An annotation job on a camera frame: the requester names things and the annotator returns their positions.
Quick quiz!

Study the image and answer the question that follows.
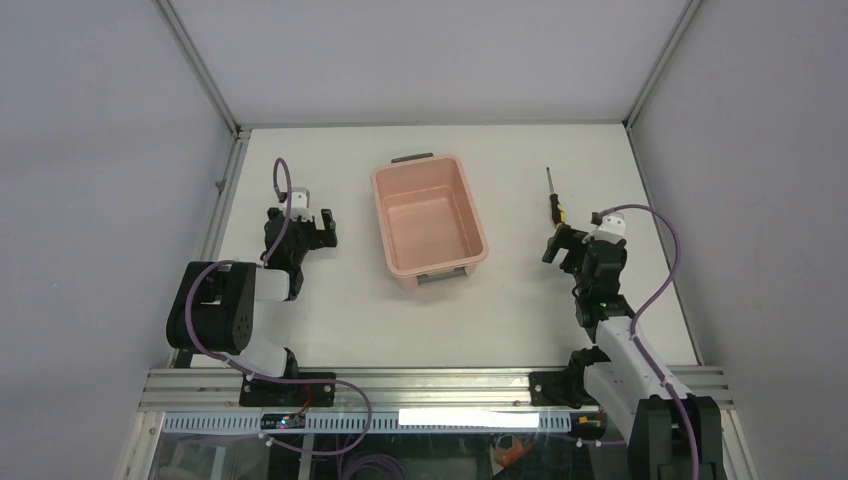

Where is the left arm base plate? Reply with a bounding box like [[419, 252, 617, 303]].
[[238, 371, 337, 409]]

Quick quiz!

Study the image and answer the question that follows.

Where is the coiled purple cable below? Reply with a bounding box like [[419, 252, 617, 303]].
[[339, 454, 409, 480]]

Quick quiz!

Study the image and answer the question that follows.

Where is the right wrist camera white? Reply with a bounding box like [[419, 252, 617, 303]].
[[588, 211, 626, 245]]

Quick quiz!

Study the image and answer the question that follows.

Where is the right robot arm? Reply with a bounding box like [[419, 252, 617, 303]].
[[529, 224, 726, 479]]

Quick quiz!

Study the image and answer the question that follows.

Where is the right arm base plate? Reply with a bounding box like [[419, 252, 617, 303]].
[[528, 370, 598, 409]]

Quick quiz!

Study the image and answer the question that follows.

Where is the white slotted cable duct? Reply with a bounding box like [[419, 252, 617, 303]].
[[162, 408, 572, 436]]

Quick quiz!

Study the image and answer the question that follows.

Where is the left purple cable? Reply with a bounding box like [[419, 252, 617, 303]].
[[184, 157, 374, 457]]

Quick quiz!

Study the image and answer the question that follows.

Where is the aluminium frame rail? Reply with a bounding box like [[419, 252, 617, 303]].
[[138, 367, 565, 412]]

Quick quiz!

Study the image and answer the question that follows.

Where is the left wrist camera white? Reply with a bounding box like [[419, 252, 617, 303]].
[[279, 187, 314, 222]]

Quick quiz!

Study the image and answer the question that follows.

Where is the orange object below table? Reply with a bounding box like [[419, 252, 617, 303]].
[[492, 434, 534, 469]]

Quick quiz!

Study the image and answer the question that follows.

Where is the pink plastic bin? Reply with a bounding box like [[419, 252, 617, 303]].
[[371, 153, 489, 290]]

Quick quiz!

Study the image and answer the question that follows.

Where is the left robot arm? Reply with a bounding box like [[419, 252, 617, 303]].
[[166, 207, 338, 406]]

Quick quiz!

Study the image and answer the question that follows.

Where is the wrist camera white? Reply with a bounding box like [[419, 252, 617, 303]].
[[588, 211, 626, 245], [279, 187, 314, 222]]

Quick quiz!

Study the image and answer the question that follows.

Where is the black yellow screwdriver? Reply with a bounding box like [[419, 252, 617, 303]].
[[546, 167, 566, 228]]

